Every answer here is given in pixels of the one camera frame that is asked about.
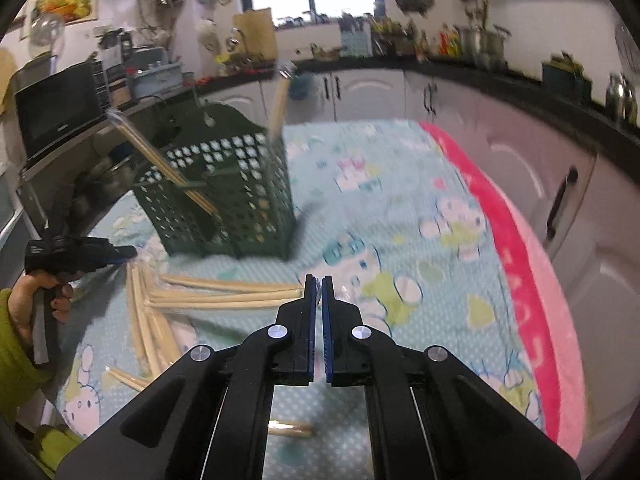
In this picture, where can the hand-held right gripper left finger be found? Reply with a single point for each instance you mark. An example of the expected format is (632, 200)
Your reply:
(310, 320)

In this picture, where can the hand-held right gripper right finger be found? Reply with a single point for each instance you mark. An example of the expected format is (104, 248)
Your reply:
(327, 325)

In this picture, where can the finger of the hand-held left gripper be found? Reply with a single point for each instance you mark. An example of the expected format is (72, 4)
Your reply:
(112, 252)

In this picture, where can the pile of chopsticks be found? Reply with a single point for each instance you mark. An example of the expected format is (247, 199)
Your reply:
(225, 292)

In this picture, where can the green perforated utensil basket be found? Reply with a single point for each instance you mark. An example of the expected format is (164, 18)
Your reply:
(250, 200)

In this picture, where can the person's left forearm green sleeve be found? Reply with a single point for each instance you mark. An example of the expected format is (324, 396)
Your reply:
(15, 365)

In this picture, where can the person's left hand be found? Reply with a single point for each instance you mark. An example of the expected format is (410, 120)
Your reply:
(21, 310)

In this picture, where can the black microwave oven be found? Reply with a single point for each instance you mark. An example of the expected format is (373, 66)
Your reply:
(55, 110)

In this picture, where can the light blue cartoon cloth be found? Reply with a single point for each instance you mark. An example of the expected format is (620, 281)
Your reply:
(380, 185)

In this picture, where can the blue dish rack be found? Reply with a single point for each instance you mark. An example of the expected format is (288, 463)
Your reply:
(155, 80)

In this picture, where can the glass pot lid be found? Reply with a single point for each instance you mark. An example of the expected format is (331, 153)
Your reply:
(46, 35)

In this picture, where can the pink blanket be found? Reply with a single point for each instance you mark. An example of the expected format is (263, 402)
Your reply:
(550, 310)

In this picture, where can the hanging blue basket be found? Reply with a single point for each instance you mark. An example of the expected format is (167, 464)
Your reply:
(301, 86)

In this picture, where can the wooden cutting board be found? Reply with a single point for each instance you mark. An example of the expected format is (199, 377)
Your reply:
(257, 35)

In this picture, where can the white base cabinets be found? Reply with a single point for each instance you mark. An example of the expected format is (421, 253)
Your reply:
(550, 160)

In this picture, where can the blue knife holder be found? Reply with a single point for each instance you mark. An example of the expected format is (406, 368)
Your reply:
(356, 44)

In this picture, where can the black kitchen countertop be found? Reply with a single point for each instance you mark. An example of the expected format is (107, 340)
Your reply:
(500, 75)

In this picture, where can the large steel pot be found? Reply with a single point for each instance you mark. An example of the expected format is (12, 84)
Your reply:
(481, 47)

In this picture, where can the teal pot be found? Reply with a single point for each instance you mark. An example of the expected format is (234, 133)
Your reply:
(567, 82)

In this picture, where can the fruit wall picture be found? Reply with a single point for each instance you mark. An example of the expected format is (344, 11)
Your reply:
(62, 6)

